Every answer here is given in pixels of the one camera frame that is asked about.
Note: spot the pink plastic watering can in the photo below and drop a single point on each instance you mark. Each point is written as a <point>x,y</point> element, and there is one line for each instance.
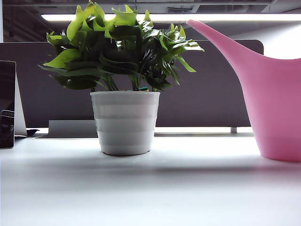
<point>275,106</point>

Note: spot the white ribbed plant pot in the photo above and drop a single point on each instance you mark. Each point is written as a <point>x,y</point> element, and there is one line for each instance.
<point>124,122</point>

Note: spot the green leafy plant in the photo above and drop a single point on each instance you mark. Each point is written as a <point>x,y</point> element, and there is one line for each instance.
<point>122,47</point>

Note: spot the dark grey desk divider panel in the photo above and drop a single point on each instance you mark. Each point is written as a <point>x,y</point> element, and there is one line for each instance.
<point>207,94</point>

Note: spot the ceiling air vent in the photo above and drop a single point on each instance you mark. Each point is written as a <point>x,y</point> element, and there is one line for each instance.
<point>178,10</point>

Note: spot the small black object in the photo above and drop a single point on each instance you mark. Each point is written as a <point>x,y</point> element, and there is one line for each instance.
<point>31,132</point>

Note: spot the long ceiling light strip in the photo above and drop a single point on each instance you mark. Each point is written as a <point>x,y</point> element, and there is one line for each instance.
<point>235,17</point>

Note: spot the silver laptop with black screen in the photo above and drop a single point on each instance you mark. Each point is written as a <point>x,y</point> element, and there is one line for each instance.
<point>7,94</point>

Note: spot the metal divider support bracket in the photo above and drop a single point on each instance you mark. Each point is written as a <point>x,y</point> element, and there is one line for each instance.
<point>233,130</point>

